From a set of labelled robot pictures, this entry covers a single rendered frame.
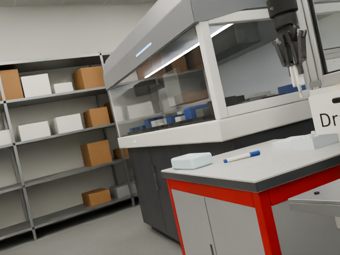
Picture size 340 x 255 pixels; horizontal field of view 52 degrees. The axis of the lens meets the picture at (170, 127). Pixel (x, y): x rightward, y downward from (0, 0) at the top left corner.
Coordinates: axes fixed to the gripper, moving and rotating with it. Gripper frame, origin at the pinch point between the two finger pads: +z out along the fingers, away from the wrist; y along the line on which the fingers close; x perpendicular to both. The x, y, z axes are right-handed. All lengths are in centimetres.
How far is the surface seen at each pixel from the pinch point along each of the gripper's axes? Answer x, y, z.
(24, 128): 47, 350, -22
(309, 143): 5.5, -4.1, 22.1
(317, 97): 13.9, -16.9, 8.0
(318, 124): 13.7, -15.4, 15.3
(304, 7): -22.6, 9.0, -25.5
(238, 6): -27, 48, -42
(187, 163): 32.5, 27.1, 21.7
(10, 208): 77, 387, 67
